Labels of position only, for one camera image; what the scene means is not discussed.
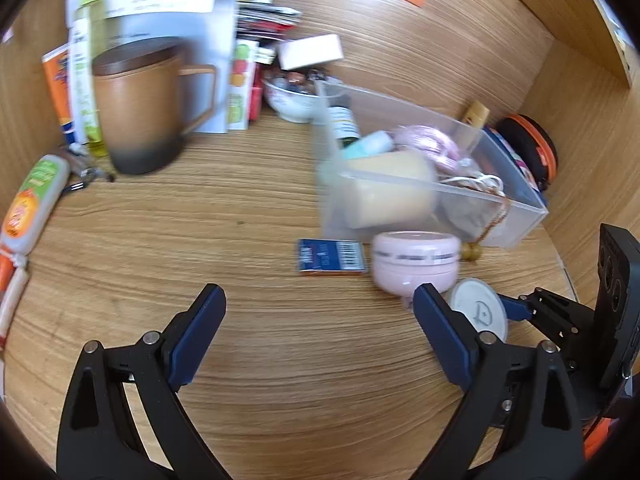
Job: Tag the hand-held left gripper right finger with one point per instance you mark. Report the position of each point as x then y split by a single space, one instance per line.
445 335

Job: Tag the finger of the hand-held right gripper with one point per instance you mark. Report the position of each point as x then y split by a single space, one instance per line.
517 308

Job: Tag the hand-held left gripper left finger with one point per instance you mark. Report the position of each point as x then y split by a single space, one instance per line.
197 335

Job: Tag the white round lid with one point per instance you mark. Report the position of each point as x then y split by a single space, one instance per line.
475 310

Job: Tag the clear plastic storage box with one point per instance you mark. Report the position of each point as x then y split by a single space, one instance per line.
510 215

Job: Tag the small mint tube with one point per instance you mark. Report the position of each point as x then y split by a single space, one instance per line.
367 146

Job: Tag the dark green small bottle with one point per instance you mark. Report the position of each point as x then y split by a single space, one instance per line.
344 122

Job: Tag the wooden desktop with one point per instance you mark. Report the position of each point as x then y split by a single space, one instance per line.
200 220

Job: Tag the pink round case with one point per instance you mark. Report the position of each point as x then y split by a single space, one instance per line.
415 260

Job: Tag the person's orange clothing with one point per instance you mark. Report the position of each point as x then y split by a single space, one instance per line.
597 435

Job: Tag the small blue card box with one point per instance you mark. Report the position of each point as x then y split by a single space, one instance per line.
330 257

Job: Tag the blue patchwork pouch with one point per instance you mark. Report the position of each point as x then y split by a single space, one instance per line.
520 165

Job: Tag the black orange zip case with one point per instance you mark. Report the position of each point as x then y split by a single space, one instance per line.
535 145

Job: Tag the orange white tube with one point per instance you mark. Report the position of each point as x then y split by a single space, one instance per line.
12 300

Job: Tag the metal keys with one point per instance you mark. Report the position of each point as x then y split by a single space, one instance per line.
85 175

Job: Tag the yellow tube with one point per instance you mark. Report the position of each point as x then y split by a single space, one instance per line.
476 115

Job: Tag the green white squeeze tube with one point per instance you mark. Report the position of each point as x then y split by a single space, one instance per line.
35 195

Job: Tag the brown lidded mug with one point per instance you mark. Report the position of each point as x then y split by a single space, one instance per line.
135 110

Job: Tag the red book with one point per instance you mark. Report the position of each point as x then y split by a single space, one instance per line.
256 102

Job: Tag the white bowl of beads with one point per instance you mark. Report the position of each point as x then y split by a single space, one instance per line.
292 100

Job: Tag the fruit print book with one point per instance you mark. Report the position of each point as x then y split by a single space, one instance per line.
242 85

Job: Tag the white file holder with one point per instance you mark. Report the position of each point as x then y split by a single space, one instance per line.
200 60

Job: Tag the wooden shelf board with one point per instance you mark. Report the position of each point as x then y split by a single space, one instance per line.
575 10

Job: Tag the white brown cardboard box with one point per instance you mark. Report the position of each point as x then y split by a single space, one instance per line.
310 51

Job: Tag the stack of colourful packets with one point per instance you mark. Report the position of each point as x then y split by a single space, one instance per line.
265 12

